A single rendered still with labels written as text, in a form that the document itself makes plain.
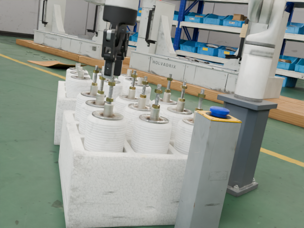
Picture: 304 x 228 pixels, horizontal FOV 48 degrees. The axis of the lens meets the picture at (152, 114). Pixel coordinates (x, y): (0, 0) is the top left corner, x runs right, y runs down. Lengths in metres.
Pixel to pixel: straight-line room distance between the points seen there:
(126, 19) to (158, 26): 2.85
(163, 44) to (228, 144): 2.89
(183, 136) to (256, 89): 0.34
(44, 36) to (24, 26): 2.44
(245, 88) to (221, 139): 0.44
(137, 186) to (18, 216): 0.28
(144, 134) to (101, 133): 0.10
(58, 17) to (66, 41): 0.71
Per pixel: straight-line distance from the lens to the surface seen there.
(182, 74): 3.15
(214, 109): 0.69
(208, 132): 0.67
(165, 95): 1.09
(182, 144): 0.87
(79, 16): 8.18
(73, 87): 1.30
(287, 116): 2.58
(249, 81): 1.10
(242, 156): 1.12
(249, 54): 1.10
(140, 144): 0.82
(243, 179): 1.15
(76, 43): 4.44
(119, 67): 0.82
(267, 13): 1.10
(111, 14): 0.76
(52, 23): 5.28
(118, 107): 1.04
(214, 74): 2.95
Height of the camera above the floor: 0.45
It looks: 13 degrees down
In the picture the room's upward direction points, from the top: 9 degrees clockwise
